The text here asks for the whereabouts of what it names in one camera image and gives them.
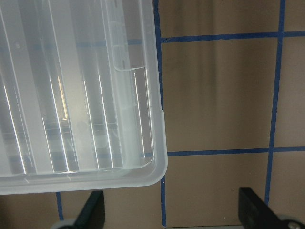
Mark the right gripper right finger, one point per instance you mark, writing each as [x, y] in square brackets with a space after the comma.
[253, 213]

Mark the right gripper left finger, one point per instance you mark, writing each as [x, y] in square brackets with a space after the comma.
[92, 215]

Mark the clear plastic box lid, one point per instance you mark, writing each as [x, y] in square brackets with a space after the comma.
[80, 105]

